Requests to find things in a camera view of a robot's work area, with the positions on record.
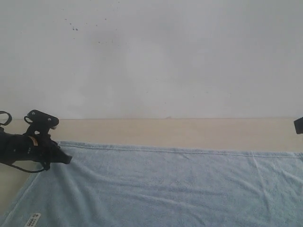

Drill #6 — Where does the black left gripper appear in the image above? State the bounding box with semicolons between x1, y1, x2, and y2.
0;132;72;164

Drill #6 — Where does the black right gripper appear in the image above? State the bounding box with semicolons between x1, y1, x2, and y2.
294;117;303;134

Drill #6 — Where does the light blue terry towel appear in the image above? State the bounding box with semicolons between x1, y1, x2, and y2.
0;141;303;227

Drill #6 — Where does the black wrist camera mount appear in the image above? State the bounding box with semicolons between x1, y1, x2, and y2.
24;110;59;136

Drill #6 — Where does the black cable loop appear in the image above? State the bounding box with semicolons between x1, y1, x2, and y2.
0;110;51;173

